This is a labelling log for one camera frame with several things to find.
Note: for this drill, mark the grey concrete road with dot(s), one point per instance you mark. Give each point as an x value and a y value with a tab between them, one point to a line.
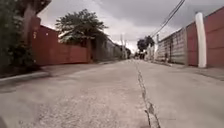
100	96

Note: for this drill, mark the trees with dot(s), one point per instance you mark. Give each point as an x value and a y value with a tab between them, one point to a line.
145	42

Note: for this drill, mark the tree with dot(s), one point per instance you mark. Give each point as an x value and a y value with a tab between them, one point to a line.
80	26

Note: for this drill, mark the concrete kerb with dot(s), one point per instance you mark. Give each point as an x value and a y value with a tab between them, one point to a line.
23	76

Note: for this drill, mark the dark green bushes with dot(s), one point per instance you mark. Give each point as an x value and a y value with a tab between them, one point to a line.
11	40

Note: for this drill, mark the grey block wall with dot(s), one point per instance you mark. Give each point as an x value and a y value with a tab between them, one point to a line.
173	46

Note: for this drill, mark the red wall with white post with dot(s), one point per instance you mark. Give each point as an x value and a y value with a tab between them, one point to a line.
215	40

